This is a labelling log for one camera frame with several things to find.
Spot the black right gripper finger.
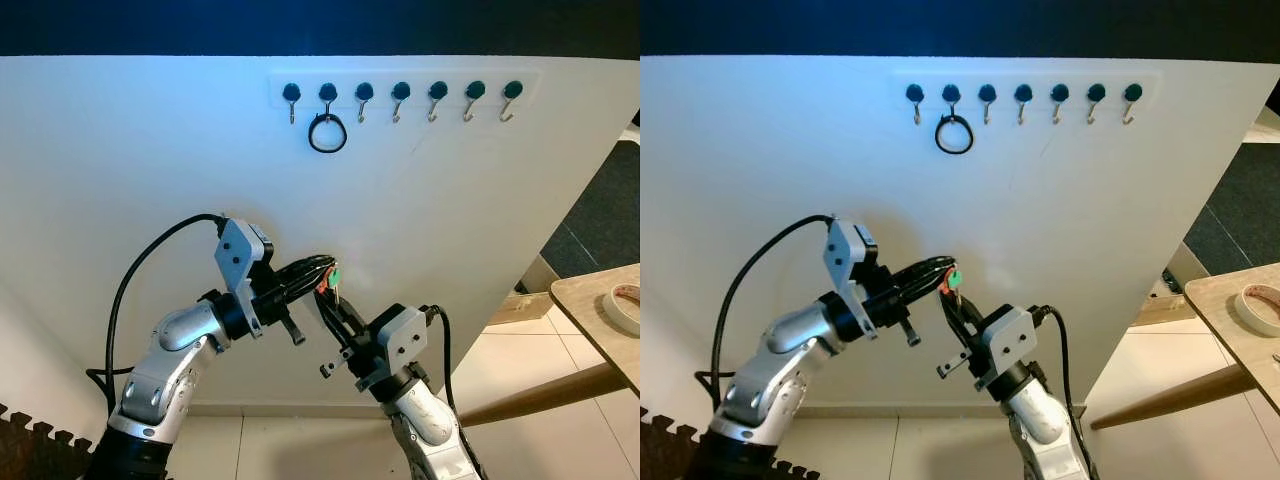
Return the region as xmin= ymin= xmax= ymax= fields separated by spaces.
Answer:
xmin=335 ymin=298 xmax=373 ymax=343
xmin=318 ymin=293 xmax=359 ymax=351
xmin=938 ymin=293 xmax=978 ymax=351
xmin=955 ymin=297 xmax=991 ymax=341

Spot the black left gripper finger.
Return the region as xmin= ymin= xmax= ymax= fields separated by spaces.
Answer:
xmin=893 ymin=268 xmax=955 ymax=305
xmin=272 ymin=255 xmax=337 ymax=283
xmin=280 ymin=268 xmax=337 ymax=304
xmin=885 ymin=255 xmax=957 ymax=284

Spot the cardboard box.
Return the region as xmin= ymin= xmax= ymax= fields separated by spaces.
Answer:
xmin=487 ymin=292 xmax=556 ymax=326
xmin=1130 ymin=292 xmax=1196 ymax=326

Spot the wooden table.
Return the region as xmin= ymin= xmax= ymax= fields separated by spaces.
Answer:
xmin=1090 ymin=263 xmax=1280 ymax=431
xmin=455 ymin=263 xmax=640 ymax=429

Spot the beige tape roll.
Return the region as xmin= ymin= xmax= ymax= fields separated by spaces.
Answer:
xmin=601 ymin=284 xmax=640 ymax=337
xmin=1232 ymin=284 xmax=1280 ymax=338

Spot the dark floor mat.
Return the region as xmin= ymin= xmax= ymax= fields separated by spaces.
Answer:
xmin=540 ymin=140 xmax=640 ymax=279
xmin=1183 ymin=140 xmax=1280 ymax=276

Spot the brown foam puzzle mat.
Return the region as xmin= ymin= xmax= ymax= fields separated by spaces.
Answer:
xmin=0 ymin=402 xmax=101 ymax=480
xmin=640 ymin=412 xmax=821 ymax=480

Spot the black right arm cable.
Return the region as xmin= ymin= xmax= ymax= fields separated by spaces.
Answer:
xmin=1030 ymin=305 xmax=1086 ymax=421
xmin=420 ymin=305 xmax=463 ymax=416

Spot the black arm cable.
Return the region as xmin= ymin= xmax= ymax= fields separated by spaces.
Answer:
xmin=695 ymin=213 xmax=841 ymax=411
xmin=420 ymin=305 xmax=463 ymax=416
xmin=85 ymin=213 xmax=231 ymax=411
xmin=1030 ymin=305 xmax=1086 ymax=421

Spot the black loop strap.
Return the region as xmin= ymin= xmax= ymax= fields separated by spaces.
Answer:
xmin=308 ymin=113 xmax=348 ymax=155
xmin=934 ymin=114 xmax=975 ymax=156

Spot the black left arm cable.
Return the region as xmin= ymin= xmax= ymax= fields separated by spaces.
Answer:
xmin=695 ymin=213 xmax=841 ymax=411
xmin=85 ymin=213 xmax=231 ymax=411

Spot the white hook rail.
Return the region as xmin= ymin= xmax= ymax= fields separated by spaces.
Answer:
xmin=268 ymin=70 xmax=541 ymax=109

